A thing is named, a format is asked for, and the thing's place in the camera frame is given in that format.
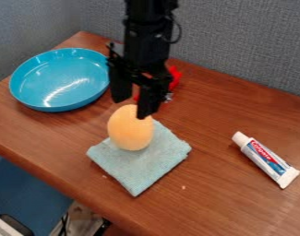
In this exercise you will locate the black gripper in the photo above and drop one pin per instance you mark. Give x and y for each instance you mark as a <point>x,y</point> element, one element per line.
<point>141,55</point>

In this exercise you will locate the white toothpaste tube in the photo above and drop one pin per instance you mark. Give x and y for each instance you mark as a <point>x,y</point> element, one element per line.
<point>272,164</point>

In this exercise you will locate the red rectangular block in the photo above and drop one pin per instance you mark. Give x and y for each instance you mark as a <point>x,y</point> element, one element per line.
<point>176,78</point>

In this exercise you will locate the blue plate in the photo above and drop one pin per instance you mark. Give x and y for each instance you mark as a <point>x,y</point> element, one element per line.
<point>59,80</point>

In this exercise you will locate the yellow orange ball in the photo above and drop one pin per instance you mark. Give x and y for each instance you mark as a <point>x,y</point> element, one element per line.
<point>130,133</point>

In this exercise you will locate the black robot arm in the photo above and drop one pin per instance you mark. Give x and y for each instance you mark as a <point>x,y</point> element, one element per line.
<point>150,11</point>

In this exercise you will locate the light blue folded cloth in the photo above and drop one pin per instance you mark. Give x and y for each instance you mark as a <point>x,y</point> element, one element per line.
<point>137,169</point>

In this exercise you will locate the grey object under table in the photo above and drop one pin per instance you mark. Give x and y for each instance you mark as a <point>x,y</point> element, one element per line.
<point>81,222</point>

